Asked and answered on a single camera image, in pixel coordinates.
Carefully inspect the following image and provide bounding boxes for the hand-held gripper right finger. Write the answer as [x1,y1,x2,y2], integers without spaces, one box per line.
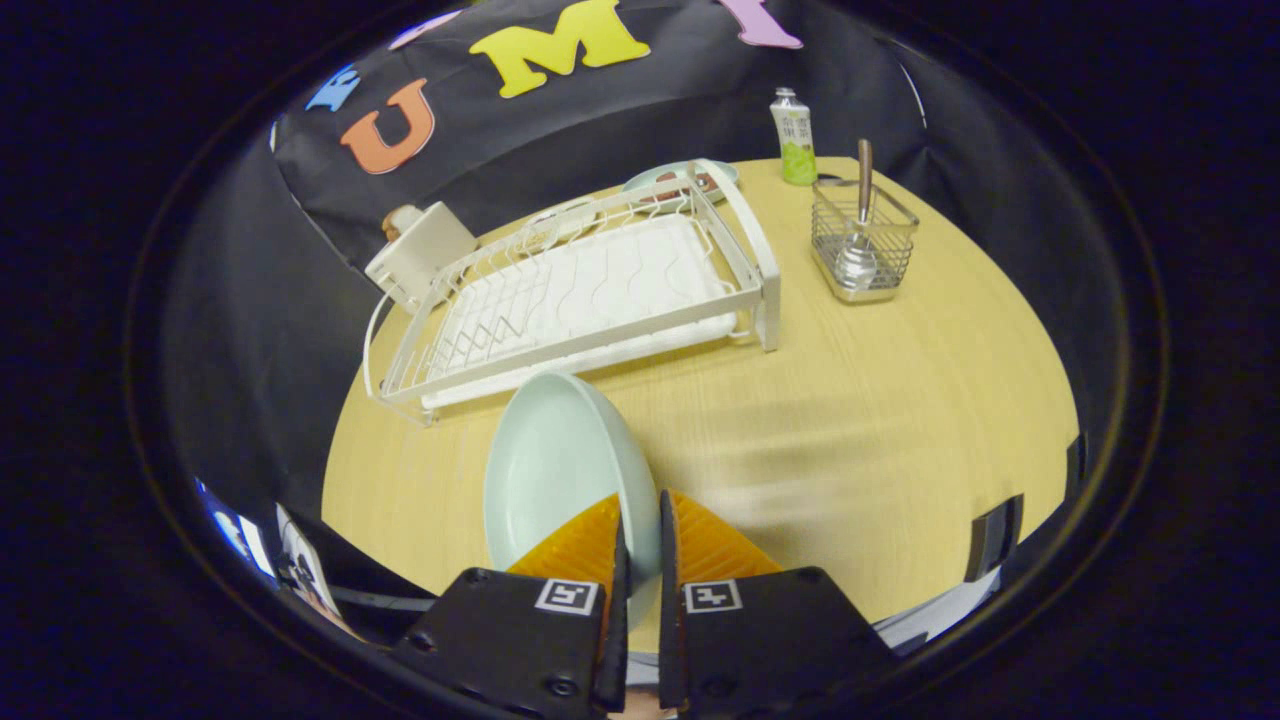
[657,488,901,720]

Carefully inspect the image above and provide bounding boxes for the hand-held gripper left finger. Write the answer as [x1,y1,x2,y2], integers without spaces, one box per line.
[388,492,631,720]

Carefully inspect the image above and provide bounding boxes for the pale green plate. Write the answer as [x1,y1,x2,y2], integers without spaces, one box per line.
[483,372,663,631]

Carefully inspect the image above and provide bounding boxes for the white wire dish rack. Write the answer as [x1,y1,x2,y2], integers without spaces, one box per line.
[362,158,783,429]

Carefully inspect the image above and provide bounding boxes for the metal wire basket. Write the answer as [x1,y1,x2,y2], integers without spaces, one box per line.
[810,178,919,305]

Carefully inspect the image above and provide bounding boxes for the wooden handled metal spoon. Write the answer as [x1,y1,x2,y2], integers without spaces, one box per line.
[835,138,881,293]

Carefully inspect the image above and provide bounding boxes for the small white dish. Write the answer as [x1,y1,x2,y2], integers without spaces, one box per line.
[525,197,601,241]

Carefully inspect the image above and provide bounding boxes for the grey plate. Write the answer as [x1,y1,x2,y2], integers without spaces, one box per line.
[622,160,741,209]

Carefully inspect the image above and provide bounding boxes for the white paper sheets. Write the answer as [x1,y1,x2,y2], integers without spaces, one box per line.
[875,565,1004,656]

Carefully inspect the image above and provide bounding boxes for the white printed paper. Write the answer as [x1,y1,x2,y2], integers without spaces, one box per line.
[275,503,361,641]

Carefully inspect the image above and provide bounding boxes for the white drip tray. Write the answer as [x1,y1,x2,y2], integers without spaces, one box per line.
[420,213,741,411]

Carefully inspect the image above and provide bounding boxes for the white toaster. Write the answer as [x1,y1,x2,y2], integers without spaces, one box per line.
[365,202,479,316]

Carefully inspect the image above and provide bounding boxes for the brown food pieces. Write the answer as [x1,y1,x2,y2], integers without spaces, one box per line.
[650,172,717,202]

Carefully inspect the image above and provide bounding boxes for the green drink bottle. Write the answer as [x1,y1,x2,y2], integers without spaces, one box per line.
[769,87,818,187]

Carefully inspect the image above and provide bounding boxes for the black backdrop cloth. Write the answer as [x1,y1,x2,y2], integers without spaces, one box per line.
[160,0,1136,621]

